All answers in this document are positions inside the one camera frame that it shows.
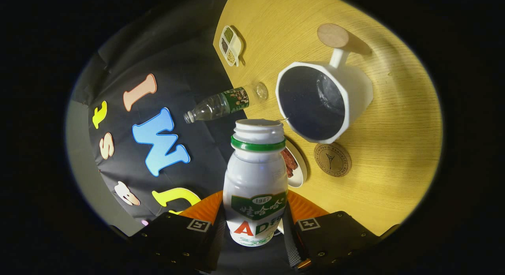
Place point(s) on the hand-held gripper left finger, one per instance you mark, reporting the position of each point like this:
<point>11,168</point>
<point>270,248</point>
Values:
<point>215,243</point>

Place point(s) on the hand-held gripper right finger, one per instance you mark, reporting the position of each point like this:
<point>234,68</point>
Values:
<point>292,239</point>

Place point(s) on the white juice bottle green label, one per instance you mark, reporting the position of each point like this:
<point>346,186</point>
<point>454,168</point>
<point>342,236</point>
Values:
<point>254,176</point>

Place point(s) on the round cork coaster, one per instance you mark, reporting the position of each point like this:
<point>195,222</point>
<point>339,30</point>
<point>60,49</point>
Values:
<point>332,159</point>

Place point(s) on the clear plastic water bottle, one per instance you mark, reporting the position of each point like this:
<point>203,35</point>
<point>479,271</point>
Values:
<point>221,105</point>

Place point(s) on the white round plate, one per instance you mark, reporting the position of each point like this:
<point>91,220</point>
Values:
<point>302,172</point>

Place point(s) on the red dried meat slices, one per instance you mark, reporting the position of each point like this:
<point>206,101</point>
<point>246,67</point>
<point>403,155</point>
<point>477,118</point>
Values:
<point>290,162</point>

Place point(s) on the wooden table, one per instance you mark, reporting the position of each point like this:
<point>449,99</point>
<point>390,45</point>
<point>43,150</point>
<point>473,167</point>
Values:
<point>394,148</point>

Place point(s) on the black backdrop cloth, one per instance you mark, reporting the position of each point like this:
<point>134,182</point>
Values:
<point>189,70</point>

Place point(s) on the white divided dish with grains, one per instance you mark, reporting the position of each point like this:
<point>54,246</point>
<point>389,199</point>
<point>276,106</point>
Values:
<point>232,46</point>

